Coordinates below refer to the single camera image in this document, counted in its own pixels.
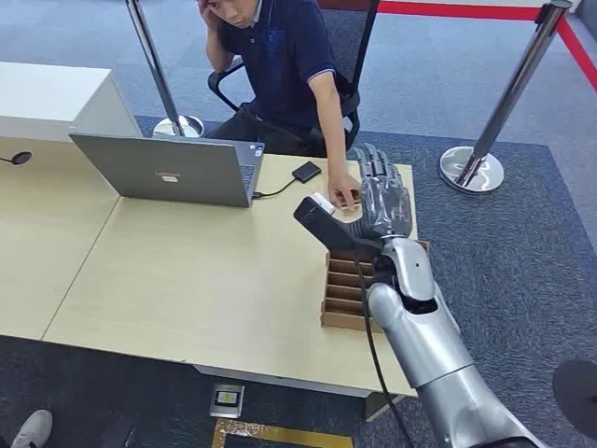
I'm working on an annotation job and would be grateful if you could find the black card reader box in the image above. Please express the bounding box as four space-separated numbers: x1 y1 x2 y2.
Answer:
291 161 322 185

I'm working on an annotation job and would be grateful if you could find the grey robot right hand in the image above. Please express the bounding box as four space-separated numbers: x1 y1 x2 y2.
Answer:
349 143 414 243

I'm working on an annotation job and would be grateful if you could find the person's right hand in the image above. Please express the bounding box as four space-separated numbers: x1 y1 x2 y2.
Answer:
198 0 221 32

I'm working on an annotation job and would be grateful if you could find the black reader cable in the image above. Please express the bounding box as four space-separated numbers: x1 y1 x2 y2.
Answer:
252 177 298 201

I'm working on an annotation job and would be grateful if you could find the black office chair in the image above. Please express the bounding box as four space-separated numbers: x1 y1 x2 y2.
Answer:
207 0 382 153

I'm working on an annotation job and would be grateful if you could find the person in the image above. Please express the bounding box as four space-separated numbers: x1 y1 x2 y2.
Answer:
198 0 362 212

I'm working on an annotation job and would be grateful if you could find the white cabinet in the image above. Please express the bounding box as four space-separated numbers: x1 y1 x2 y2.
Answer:
0 62 143 144

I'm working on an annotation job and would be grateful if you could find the grey laptop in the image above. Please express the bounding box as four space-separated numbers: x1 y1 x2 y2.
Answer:
68 133 266 209

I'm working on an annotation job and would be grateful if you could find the red barrier belt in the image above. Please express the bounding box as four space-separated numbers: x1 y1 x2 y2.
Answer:
317 0 597 94

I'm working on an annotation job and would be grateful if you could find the wooden slotted card holder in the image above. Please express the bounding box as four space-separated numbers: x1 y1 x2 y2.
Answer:
320 239 430 334

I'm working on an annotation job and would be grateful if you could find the black round disc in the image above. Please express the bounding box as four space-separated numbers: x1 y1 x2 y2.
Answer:
552 359 597 441

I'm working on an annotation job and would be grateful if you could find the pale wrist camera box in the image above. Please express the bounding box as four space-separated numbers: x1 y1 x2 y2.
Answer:
309 191 337 217

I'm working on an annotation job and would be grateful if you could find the person's left hand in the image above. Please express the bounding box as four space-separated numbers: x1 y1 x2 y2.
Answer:
327 173 362 212

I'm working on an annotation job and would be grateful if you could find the chrome stanchion post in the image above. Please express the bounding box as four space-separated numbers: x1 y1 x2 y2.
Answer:
125 0 205 140
439 0 574 195

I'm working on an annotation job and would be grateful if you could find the black round desk puck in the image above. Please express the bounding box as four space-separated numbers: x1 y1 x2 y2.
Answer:
0 150 34 167

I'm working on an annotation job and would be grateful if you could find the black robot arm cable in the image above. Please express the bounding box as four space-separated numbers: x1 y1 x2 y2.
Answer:
349 250 415 448

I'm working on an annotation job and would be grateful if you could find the metal floor socket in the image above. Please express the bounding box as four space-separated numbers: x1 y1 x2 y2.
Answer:
208 383 245 420

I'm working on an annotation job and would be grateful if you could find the grey shoe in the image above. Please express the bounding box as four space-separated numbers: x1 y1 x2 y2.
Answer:
10 410 54 448

